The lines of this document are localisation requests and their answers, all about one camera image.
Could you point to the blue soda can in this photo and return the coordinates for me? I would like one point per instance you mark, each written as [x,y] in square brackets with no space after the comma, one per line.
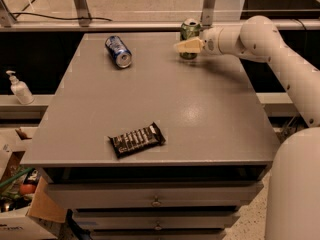
[119,52]

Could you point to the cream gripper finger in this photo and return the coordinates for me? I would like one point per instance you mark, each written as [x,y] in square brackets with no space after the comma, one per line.
[192,45]

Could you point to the white pump bottle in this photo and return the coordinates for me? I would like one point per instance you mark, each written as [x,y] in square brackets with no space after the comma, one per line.
[20,89]

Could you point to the black rxbar chocolate wrapper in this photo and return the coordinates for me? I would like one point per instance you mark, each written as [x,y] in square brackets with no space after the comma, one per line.
[136,141]

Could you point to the grey drawer cabinet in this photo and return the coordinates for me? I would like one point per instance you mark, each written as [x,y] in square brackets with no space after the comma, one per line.
[165,149]

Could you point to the green soda can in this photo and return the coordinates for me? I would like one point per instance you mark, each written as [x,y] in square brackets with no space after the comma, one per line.
[189,28]

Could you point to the metal railing frame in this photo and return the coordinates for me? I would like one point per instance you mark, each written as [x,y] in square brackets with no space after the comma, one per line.
[154,15]

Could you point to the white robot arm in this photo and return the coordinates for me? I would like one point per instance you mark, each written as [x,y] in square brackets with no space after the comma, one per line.
[293,209]

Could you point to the cardboard box with clutter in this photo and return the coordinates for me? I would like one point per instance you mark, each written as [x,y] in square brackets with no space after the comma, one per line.
[26,211]

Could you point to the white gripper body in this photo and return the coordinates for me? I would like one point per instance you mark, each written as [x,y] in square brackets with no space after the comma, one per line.
[210,41]

